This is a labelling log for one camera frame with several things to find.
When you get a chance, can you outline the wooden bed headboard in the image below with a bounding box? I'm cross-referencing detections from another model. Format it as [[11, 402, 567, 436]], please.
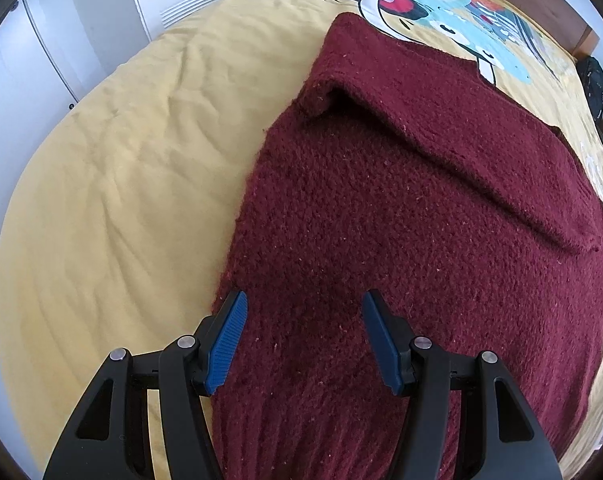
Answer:
[[516, 0, 602, 58]]

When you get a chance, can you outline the white wardrobe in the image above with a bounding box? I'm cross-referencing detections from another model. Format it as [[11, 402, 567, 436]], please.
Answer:
[[0, 0, 307, 311]]

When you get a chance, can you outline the black backpack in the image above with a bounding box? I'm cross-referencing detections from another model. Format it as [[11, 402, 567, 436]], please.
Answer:
[[576, 56, 603, 121]]

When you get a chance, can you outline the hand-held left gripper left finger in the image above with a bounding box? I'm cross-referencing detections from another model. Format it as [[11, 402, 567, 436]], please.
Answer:
[[42, 290, 249, 480]]

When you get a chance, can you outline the maroon knitted sweater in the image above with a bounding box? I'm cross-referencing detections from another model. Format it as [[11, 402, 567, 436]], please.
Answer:
[[209, 11, 603, 480]]

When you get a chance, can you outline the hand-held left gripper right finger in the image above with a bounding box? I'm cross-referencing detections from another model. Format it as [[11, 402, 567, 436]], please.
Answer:
[[361, 290, 565, 480]]

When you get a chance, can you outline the yellow printed blanket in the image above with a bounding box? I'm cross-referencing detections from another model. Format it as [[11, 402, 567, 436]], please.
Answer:
[[0, 0, 603, 480]]

